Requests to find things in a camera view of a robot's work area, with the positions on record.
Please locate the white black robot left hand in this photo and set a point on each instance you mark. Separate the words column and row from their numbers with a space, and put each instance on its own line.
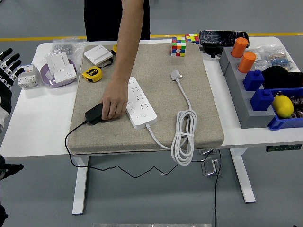
column 6, row 94

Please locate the person's left hand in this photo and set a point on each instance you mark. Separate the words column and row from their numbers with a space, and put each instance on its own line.
column 116, row 101

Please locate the black plug adapter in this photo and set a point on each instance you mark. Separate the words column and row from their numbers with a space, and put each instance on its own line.
column 93, row 114

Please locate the white power strip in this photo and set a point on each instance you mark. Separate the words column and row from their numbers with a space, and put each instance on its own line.
column 142, row 113

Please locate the person's left forearm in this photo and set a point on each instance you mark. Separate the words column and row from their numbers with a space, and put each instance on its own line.
column 126, row 42

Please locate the circuit board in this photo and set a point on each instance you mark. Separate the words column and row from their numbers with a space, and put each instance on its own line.
column 297, row 101

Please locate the white circuit breaker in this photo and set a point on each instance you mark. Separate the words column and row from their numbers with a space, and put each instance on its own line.
column 28, row 79

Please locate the yellow tape measure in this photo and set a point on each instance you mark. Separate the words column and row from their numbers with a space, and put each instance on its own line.
column 92, row 73

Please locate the purple bowl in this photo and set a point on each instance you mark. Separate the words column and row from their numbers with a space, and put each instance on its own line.
column 47, row 82

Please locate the grey-brown mat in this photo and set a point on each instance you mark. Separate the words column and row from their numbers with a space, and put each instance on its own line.
column 161, row 106

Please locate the white socket panel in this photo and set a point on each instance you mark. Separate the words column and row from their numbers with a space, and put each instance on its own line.
column 65, row 73

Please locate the plastic bag of metal parts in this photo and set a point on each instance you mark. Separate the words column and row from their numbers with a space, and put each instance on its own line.
column 62, row 48

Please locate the large Rubik's cube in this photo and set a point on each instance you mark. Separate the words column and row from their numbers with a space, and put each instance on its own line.
column 178, row 47

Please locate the white table leg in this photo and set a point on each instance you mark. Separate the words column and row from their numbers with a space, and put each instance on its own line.
column 243, row 177
column 80, row 189

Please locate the small Rubik's cube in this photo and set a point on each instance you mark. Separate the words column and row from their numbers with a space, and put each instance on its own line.
column 192, row 38

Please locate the grey stepped block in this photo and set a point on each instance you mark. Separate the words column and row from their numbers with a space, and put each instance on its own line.
column 236, row 94

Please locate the black plastic-wrapped box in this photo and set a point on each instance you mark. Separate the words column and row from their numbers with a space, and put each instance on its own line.
column 220, row 37

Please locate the orange cylinder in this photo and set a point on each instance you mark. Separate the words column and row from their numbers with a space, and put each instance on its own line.
column 246, row 63
column 239, row 48

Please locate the blue block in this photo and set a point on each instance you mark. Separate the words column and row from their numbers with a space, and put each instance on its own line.
column 260, row 100
column 253, row 81

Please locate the plastic bag of small parts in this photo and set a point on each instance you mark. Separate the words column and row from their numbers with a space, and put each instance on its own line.
column 274, row 59

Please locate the black cap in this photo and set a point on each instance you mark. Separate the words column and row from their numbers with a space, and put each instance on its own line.
column 279, row 78

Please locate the yellow lemon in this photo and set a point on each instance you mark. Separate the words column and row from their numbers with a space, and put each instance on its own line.
column 282, row 106

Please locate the blue bin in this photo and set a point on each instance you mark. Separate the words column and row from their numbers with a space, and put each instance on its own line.
column 281, row 123

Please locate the table control panel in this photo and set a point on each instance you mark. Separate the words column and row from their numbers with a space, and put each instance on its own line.
column 282, row 148

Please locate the white wall switch plate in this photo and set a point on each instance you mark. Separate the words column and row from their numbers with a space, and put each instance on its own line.
column 97, row 53

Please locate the white switch panel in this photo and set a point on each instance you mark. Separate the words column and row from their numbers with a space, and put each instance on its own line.
column 58, row 62

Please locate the metal bracket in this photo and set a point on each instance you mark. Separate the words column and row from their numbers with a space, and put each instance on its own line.
column 209, row 165
column 207, row 151

